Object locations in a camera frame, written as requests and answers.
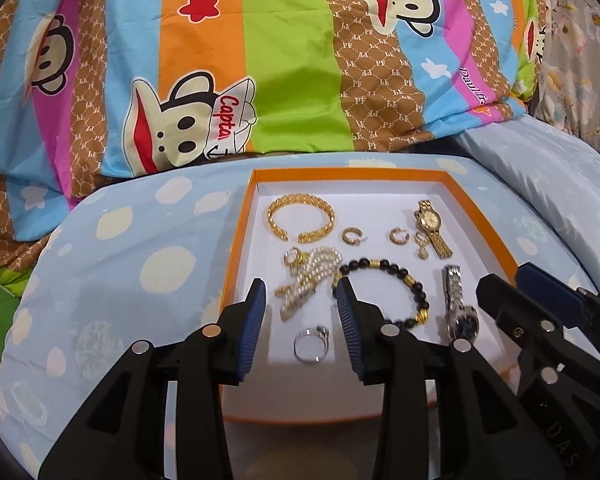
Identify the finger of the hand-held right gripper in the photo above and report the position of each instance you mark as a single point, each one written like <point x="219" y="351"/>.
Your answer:
<point x="550" y="290"/>
<point x="502" y="300"/>

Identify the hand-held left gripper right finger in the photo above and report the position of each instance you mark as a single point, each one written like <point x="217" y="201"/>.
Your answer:
<point x="347" y="320"/>

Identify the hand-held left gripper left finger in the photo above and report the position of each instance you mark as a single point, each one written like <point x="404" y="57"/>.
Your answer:
<point x="250" y="320"/>

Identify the silver wristwatch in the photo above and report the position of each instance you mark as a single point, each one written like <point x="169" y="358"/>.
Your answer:
<point x="455" y="290"/>

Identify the white pearl strand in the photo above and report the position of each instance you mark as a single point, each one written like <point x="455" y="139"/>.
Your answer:
<point x="310" y="280"/>

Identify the gold hoop earring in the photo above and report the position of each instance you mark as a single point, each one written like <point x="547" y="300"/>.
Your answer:
<point x="395" y="237"/>
<point x="348" y="237"/>

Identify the orange cardboard box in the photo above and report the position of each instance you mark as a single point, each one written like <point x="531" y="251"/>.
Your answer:
<point x="370" y="195"/>

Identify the gold wristwatch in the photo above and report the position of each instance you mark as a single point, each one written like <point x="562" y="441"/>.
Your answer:
<point x="427" y="217"/>

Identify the grey floral sheet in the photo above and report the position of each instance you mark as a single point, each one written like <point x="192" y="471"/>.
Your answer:
<point x="580" y="60"/>

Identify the colourful monkey printed blanket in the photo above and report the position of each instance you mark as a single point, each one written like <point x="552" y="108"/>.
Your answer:
<point x="280" y="60"/>

